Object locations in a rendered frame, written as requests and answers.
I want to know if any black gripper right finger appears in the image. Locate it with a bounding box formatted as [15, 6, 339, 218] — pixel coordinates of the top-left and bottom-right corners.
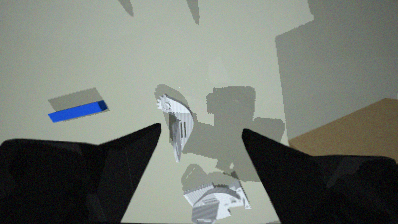
[242, 128, 396, 224]

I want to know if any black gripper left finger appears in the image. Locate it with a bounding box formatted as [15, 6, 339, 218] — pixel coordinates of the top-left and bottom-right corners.
[1, 123, 161, 223]

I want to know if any blue flat bar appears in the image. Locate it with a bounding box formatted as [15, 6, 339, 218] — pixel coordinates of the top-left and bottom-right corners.
[48, 100, 108, 123]

